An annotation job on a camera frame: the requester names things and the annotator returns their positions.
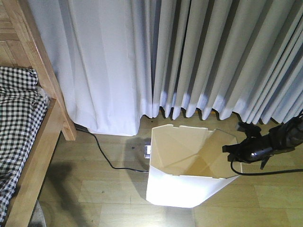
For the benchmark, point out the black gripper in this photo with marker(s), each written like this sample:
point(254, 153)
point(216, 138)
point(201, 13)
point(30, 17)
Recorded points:
point(252, 149)

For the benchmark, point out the white plastic trash bin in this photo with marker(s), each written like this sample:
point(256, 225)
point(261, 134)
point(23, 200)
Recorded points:
point(187, 165)

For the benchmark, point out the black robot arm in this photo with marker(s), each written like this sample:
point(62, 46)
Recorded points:
point(280, 139)

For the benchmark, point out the grey pleated curtain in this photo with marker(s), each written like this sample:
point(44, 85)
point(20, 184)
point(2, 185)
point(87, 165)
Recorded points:
point(228, 56)

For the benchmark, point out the white floor outlet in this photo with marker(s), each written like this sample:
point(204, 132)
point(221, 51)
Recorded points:
point(147, 151)

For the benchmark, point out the white sheer curtain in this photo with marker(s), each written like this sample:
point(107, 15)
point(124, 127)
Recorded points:
point(100, 51)

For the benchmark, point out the grey rug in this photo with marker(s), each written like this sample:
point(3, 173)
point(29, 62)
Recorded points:
point(37, 218)

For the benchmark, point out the black white checkered bedding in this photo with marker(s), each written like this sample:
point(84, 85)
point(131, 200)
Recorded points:
point(23, 106)

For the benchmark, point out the wooden bed frame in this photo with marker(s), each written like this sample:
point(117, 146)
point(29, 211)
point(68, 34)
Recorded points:
point(21, 47)

